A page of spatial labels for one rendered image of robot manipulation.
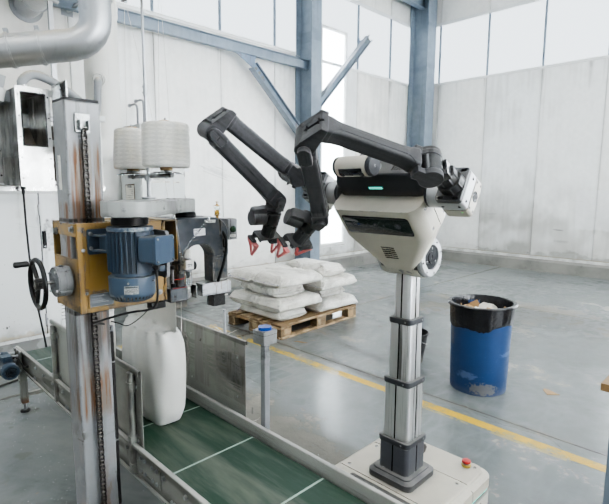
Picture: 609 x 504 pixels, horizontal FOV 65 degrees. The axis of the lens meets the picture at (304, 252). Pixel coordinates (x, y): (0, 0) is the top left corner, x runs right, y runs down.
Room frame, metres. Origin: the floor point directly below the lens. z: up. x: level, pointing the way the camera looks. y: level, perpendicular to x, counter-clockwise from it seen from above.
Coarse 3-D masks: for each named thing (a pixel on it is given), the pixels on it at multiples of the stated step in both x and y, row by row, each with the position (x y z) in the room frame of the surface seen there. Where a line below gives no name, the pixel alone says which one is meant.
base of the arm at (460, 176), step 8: (456, 168) 1.49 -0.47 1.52; (464, 168) 1.51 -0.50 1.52; (456, 176) 1.45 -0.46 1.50; (464, 176) 1.49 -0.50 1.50; (448, 184) 1.46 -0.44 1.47; (456, 184) 1.46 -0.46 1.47; (464, 184) 1.48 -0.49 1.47; (440, 192) 1.52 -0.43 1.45; (448, 192) 1.48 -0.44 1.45; (456, 192) 1.48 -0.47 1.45; (464, 192) 1.48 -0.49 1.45; (440, 200) 1.50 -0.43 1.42; (448, 200) 1.48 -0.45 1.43; (456, 200) 1.47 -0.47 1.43
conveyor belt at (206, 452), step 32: (32, 352) 3.02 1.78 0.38; (192, 416) 2.15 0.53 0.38; (160, 448) 1.86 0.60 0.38; (192, 448) 1.87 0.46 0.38; (224, 448) 1.87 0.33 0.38; (256, 448) 1.87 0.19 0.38; (192, 480) 1.65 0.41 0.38; (224, 480) 1.65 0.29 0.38; (256, 480) 1.65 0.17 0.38; (288, 480) 1.65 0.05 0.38; (320, 480) 1.65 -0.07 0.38
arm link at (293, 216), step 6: (288, 210) 1.71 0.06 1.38; (294, 210) 1.69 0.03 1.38; (300, 210) 1.70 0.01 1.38; (306, 210) 1.71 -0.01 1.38; (288, 216) 1.69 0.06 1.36; (294, 216) 1.67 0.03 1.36; (300, 216) 1.68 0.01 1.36; (306, 216) 1.70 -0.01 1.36; (288, 222) 1.69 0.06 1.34; (294, 222) 1.69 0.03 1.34; (300, 222) 1.70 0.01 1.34; (306, 222) 1.69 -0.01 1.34; (318, 222) 1.66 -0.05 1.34; (324, 222) 1.66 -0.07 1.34; (312, 228) 1.69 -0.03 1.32; (318, 228) 1.67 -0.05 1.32
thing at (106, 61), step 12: (108, 48) 4.76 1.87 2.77; (84, 60) 4.76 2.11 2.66; (96, 60) 4.71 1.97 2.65; (108, 60) 4.76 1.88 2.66; (84, 72) 4.77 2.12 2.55; (108, 72) 4.75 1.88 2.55; (108, 84) 4.75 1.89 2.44; (108, 96) 4.74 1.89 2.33; (108, 108) 4.74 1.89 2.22; (120, 108) 4.89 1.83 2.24
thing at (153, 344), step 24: (144, 312) 2.22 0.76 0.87; (168, 312) 2.06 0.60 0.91; (144, 336) 2.11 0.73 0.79; (168, 336) 2.08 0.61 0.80; (144, 360) 2.09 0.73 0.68; (168, 360) 2.05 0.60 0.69; (144, 384) 2.09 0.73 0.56; (168, 384) 2.05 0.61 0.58; (144, 408) 2.10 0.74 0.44; (168, 408) 2.05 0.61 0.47
